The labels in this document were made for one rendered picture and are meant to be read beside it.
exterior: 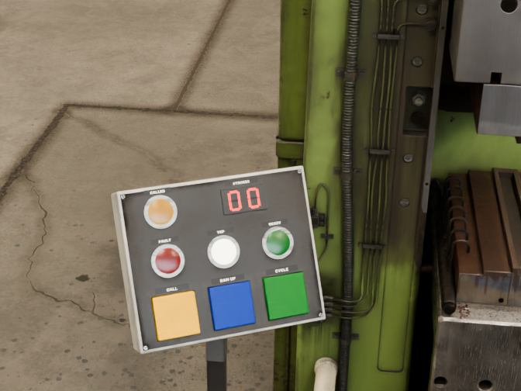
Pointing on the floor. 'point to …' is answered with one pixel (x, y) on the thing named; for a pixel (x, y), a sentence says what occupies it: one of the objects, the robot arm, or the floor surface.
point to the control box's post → (216, 365)
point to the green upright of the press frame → (402, 353)
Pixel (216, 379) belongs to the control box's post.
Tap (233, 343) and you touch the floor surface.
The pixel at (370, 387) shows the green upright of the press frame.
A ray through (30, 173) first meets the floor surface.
